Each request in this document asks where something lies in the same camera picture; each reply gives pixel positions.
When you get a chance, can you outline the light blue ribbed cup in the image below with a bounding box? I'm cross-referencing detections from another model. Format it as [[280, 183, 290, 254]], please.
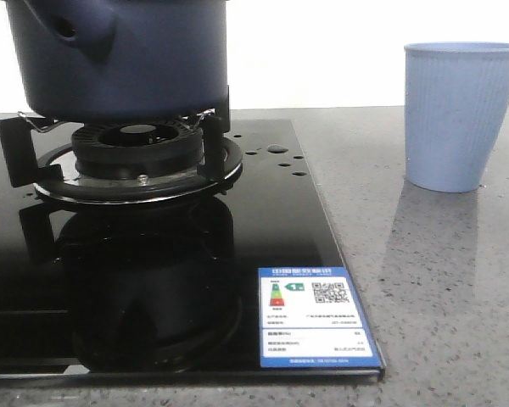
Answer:
[[405, 42, 509, 192]]

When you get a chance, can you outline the black metal pot support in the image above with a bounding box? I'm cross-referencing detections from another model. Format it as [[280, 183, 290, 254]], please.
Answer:
[[0, 98, 243, 206]]

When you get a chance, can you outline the dark blue cooking pot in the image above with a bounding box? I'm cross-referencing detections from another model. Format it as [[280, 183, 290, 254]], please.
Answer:
[[5, 1, 228, 123]]

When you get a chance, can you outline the blue energy label sticker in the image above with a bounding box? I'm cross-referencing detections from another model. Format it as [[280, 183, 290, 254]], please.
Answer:
[[258, 266, 383, 371]]

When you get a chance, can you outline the black round gas burner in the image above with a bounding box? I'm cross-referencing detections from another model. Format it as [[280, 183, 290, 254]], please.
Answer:
[[71, 120, 203, 180]]

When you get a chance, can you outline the black glass gas stove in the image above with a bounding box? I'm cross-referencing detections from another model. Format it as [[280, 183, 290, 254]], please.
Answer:
[[0, 120, 385, 386]]

